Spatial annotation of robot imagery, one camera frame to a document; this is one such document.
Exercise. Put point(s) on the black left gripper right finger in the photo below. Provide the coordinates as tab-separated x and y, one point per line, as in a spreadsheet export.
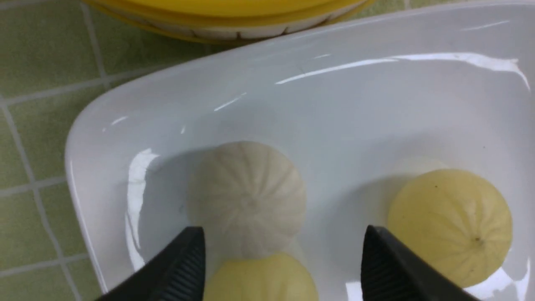
390	271

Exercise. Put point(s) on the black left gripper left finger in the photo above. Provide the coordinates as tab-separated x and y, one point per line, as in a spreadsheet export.
177	273

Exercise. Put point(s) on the yellow steamed bun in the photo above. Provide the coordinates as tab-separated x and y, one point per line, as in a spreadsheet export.
278	277
456	221

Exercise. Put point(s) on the white steamed bun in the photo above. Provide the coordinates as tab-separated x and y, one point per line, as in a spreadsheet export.
249	198

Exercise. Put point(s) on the white square plate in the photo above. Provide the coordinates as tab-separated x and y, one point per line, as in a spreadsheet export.
358	107

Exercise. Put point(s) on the bamboo steamer basket yellow rim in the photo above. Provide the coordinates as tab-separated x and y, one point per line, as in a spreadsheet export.
229	21

